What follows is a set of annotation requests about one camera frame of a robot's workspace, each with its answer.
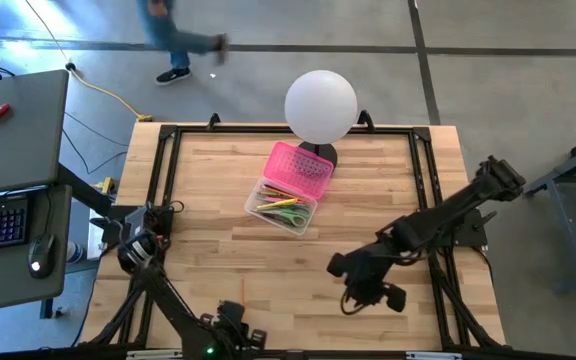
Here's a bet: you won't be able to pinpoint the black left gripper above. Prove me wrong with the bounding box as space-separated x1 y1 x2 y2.
200 299 268 360

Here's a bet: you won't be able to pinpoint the person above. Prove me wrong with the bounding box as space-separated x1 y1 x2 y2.
135 0 230 86

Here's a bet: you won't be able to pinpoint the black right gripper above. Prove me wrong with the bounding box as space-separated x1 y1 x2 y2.
326 252 408 314

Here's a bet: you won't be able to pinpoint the green scissors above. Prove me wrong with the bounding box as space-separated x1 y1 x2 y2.
267 207 312 229

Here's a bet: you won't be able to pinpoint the white bracket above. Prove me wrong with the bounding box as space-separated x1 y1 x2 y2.
126 349 184 360
406 350 463 360

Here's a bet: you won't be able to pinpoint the grey metal cart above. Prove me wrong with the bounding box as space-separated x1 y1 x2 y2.
519 125 576 294

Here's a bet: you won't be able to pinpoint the black computer mouse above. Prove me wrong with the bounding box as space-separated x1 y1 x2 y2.
27 232 57 280

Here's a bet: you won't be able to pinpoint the yellow floor cable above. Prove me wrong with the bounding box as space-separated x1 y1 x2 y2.
22 0 154 123

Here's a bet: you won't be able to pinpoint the grey desk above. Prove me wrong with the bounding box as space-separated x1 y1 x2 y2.
0 184 72 316

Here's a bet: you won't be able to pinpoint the grey laptop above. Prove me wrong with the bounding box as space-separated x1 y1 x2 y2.
0 69 70 197

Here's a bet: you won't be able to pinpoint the black floor cable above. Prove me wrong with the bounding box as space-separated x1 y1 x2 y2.
60 112 129 174

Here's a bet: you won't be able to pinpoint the clear supply box pink lid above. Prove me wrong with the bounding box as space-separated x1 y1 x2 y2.
243 141 335 237

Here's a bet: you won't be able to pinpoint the white globe lamp black base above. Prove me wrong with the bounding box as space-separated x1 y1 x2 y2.
284 69 359 171

